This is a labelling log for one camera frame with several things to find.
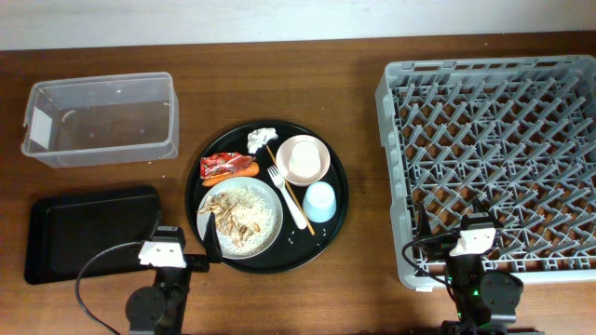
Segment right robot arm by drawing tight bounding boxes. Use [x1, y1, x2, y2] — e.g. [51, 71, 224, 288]
[413, 198, 523, 335]

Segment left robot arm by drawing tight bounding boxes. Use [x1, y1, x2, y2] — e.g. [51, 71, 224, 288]
[126, 214, 223, 335]

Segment round black serving tray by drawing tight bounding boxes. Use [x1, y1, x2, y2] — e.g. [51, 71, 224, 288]
[184, 120, 349, 275]

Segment pile of white rice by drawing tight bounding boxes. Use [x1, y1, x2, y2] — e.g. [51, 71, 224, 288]
[215, 186, 277, 257]

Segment white tissue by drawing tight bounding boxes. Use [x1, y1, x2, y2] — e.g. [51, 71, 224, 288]
[247, 127, 278, 154]

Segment light blue cup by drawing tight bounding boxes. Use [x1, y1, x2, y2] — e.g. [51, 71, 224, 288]
[303, 181, 336, 223]

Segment black rectangular tray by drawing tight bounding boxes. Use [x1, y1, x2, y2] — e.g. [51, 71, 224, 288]
[24, 185, 161, 285]

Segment white plastic fork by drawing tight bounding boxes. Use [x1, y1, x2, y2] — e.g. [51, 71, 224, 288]
[267, 166, 307, 229]

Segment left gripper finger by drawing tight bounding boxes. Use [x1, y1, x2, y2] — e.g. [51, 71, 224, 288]
[203, 213, 223, 263]
[147, 209, 163, 240]

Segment grey plate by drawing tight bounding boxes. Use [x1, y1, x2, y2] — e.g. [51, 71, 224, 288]
[196, 177, 283, 260]

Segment clear plastic bin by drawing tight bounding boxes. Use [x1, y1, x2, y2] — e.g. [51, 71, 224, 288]
[20, 72, 180, 168]

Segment wooden chopstick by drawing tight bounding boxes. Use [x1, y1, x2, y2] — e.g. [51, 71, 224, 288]
[265, 145, 316, 235]

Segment orange carrot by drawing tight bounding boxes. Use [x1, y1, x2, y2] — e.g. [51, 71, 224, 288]
[202, 162, 260, 187]

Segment peanut shells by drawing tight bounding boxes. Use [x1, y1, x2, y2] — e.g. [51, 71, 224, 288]
[197, 193, 262, 248]

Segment white cup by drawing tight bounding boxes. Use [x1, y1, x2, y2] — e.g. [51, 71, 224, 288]
[289, 141, 320, 178]

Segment grey dishwasher rack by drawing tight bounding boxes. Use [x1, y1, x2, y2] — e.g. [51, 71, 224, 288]
[375, 55, 595, 291]

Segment red snack wrapper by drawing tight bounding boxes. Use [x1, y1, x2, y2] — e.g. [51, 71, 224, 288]
[200, 153, 255, 180]

